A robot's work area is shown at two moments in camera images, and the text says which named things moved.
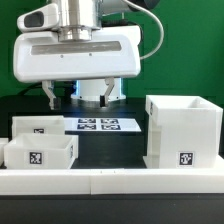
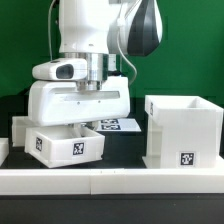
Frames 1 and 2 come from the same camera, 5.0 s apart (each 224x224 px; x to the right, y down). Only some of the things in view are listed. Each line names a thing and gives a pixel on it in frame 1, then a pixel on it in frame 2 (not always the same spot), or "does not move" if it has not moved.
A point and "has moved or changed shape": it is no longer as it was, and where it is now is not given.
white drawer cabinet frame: [183, 132] does not move
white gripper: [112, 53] -> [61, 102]
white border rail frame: [79, 181] does not move
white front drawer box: [41, 151] has moved or changed shape
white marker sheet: [103, 124] does not move
